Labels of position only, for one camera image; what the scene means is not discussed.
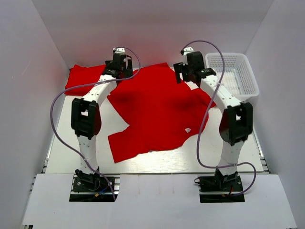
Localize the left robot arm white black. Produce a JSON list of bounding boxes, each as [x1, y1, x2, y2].
[[71, 48, 133, 174]]

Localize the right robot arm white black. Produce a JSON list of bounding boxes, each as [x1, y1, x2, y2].
[[174, 47, 253, 190]]

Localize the folded red t shirt stack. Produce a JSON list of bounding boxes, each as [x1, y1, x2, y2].
[[65, 64, 105, 96]]

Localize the white plastic basket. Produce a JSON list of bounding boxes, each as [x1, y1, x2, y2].
[[205, 52, 259, 101]]

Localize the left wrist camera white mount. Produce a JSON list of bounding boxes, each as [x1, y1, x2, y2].
[[112, 47, 125, 54]]

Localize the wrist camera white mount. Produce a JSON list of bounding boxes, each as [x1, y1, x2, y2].
[[112, 47, 125, 54], [180, 47, 194, 55]]

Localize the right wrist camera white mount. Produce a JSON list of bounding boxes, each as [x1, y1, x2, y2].
[[180, 47, 194, 55]]

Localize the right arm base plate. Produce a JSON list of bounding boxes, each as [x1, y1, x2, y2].
[[194, 176, 245, 203]]

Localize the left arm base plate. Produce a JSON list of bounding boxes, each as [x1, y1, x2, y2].
[[69, 175, 115, 203]]

